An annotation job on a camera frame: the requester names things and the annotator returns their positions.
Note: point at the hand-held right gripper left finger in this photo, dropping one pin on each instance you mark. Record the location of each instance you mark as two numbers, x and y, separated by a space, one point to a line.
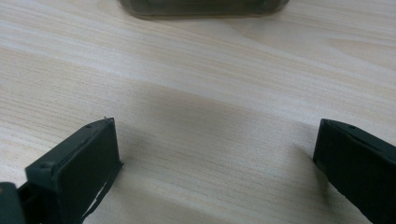
77 168

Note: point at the smoky transparent storage box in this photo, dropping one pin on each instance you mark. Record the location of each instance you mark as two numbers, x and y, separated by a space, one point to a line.
202 7

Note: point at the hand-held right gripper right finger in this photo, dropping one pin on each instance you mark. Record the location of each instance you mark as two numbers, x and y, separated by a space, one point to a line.
358 168

